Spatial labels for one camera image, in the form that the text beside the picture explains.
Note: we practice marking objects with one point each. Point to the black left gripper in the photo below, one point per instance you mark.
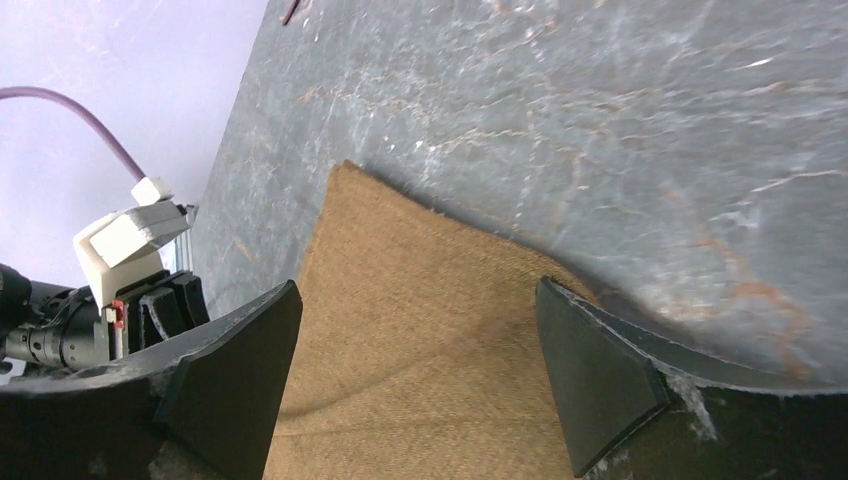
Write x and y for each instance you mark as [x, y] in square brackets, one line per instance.
[59, 327]

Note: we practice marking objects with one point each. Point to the brown cloth napkin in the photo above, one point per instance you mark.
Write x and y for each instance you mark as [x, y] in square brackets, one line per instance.
[418, 355]

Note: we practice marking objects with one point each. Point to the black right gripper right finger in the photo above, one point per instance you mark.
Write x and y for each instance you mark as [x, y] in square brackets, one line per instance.
[634, 404]

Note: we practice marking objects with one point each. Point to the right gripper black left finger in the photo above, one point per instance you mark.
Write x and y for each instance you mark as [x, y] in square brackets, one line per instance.
[214, 392]

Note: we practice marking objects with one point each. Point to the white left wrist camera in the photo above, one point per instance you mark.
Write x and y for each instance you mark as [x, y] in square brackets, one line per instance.
[122, 247]

